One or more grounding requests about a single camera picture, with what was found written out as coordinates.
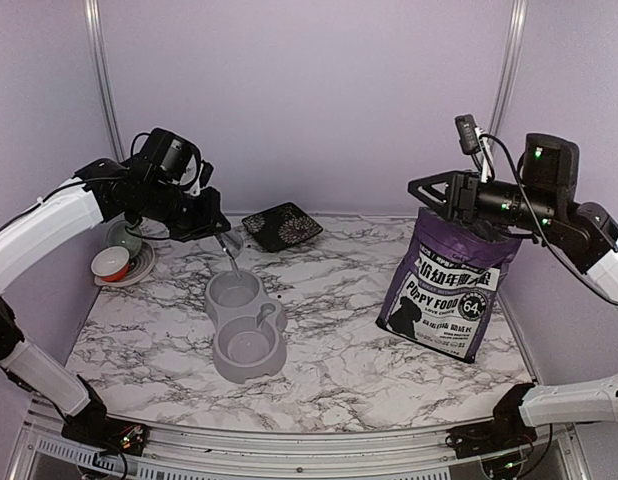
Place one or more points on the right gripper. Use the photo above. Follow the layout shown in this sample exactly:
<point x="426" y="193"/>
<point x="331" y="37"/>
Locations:
<point x="463" y="194"/>

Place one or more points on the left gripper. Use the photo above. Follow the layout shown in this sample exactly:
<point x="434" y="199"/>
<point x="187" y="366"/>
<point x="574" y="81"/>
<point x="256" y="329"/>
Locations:
<point x="210" y="214"/>

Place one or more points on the metal food scoop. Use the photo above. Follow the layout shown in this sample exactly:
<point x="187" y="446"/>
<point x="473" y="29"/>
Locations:
<point x="232" y="245"/>

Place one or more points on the purple pet food bag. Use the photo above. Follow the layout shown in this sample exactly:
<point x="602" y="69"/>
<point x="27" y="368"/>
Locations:
<point x="442" y="294"/>

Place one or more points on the grey double pet bowl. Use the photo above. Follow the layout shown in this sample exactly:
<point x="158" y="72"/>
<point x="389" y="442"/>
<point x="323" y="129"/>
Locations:
<point x="249" y="327"/>

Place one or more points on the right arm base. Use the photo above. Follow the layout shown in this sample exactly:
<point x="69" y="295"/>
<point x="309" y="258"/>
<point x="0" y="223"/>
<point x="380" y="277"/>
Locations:
<point x="482" y="439"/>

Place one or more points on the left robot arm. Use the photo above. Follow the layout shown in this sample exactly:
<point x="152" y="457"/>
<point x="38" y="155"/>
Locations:
<point x="93" y="195"/>

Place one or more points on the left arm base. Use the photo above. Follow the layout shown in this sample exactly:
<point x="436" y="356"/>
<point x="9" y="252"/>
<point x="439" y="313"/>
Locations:
<point x="113" y="436"/>

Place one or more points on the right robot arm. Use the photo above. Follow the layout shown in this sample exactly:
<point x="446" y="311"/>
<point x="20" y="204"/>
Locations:
<point x="582" y="237"/>

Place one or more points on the grey round plate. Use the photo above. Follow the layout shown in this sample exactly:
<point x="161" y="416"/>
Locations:
<point x="140" y="268"/>

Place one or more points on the pale green ceramic bowl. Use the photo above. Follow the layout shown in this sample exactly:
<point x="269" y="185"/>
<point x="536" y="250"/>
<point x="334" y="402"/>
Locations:
<point x="118" y="235"/>

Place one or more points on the red and white bowl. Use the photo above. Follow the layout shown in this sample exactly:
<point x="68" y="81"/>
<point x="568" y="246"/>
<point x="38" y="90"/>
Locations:
<point x="111" y="264"/>

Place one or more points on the black floral square plate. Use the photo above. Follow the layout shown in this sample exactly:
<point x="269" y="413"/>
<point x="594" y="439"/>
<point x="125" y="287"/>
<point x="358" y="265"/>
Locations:
<point x="281" y="227"/>

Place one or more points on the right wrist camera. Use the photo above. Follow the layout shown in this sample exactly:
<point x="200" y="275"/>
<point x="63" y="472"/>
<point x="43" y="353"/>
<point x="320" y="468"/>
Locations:
<point x="473" y="143"/>

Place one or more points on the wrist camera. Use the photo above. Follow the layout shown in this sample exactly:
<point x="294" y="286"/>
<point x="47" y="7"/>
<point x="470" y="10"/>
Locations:
<point x="204" y="173"/>
<point x="473" y="143"/>

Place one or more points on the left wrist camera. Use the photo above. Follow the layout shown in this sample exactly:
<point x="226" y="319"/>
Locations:
<point x="204" y="173"/>

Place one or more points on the right aluminium frame post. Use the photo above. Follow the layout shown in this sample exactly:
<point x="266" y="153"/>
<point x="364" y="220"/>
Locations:
<point x="510" y="65"/>

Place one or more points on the aluminium frame post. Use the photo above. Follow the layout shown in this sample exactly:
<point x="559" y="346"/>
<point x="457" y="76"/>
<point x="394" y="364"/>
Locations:
<point x="510" y="65"/>
<point x="109" y="52"/>

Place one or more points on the front aluminium rail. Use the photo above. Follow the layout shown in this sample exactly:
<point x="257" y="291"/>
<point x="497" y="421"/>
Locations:
<point x="179" y="452"/>

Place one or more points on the left aluminium frame post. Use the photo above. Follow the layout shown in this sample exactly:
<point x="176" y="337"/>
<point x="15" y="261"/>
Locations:
<point x="109" y="52"/>

